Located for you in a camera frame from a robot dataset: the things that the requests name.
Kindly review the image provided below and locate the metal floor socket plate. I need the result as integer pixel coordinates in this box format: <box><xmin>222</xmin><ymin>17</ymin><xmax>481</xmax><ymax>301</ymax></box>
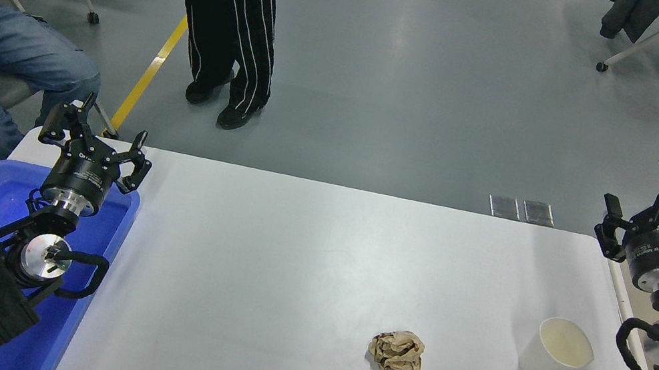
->
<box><xmin>521</xmin><ymin>200</ymin><xmax>558</xmax><ymax>226</ymax></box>
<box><xmin>487</xmin><ymin>194</ymin><xmax>523</xmax><ymax>221</ymax></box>

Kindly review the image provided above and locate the dark jacket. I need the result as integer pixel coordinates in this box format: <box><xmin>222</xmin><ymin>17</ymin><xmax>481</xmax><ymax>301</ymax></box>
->
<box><xmin>598</xmin><ymin>0</ymin><xmax>659</xmax><ymax>47</ymax></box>

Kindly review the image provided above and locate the crumpled tan paper ball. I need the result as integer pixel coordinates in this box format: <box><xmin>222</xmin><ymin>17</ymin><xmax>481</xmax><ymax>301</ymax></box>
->
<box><xmin>365</xmin><ymin>325</ymin><xmax>429</xmax><ymax>370</ymax></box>

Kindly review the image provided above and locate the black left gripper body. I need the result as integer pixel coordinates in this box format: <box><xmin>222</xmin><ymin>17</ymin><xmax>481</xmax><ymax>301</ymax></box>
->
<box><xmin>39</xmin><ymin>144</ymin><xmax>125</xmax><ymax>214</ymax></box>

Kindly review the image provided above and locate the white paper cup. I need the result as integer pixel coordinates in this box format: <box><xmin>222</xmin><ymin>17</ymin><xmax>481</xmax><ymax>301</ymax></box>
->
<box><xmin>516</xmin><ymin>311</ymin><xmax>600</xmax><ymax>370</ymax></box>

